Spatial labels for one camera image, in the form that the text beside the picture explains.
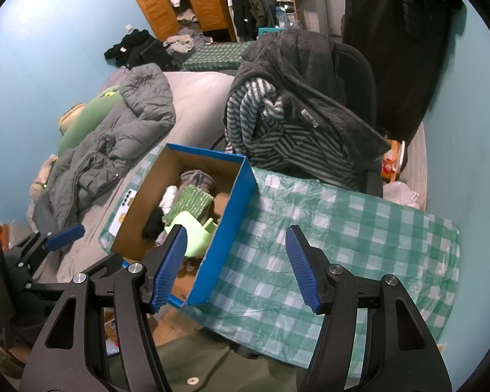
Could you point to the light green checked tablecloth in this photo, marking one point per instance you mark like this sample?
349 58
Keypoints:
351 232

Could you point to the striped fleece garment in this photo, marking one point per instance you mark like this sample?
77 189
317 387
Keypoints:
249 122

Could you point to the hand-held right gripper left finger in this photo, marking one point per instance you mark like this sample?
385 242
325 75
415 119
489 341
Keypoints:
169 269

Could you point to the wooden wardrobe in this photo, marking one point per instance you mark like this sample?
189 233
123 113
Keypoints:
200 0

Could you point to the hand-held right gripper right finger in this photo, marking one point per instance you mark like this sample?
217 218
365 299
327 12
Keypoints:
304 269

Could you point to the bed with grey sheet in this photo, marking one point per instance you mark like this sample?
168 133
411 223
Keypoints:
196 102

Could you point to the orange plastic bag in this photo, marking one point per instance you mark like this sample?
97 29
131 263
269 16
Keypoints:
392 163

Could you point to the black clothes pile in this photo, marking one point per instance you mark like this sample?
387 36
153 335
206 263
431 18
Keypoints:
139 49

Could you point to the blue plastic crate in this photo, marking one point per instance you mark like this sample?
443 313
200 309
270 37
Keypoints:
265 31

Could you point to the blue cardboard box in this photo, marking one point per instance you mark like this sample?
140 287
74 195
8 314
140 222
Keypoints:
232 228

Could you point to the olive green jacket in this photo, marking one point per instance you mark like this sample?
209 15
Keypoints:
228 367

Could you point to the beige plush toy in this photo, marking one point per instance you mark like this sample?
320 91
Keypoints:
45 171

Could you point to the dark grey fleece robe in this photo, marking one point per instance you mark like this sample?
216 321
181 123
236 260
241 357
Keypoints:
310 81

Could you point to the brown fluffy sock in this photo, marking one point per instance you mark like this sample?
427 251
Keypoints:
196 179

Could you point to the hanging dark clothes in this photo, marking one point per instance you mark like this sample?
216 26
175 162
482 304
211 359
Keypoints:
245 4

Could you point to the dark green checked tablecloth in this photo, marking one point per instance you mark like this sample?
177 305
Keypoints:
212 55

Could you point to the white phone with stickers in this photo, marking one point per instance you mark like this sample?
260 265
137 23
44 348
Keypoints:
120 216

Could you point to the black sock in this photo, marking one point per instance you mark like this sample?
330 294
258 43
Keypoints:
153 226

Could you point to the white plastic bag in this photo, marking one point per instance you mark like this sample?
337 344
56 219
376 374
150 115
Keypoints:
400 194

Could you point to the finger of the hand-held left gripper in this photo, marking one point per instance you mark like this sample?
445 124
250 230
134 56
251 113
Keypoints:
102 265
65 237

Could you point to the grey clothes pile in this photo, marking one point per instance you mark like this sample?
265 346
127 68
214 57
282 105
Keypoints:
183 43

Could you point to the black hanging coat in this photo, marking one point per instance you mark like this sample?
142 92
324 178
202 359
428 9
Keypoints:
400 49

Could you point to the black office chair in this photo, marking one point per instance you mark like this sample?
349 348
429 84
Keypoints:
355 73

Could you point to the green socks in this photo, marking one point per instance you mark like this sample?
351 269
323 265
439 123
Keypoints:
194 232

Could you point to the green fuzzy sock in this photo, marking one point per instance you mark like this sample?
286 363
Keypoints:
190 202

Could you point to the plain white sock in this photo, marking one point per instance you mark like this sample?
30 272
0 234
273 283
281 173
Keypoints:
169 198

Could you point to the grey puffer jacket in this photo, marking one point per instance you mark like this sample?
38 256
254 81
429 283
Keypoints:
106 151

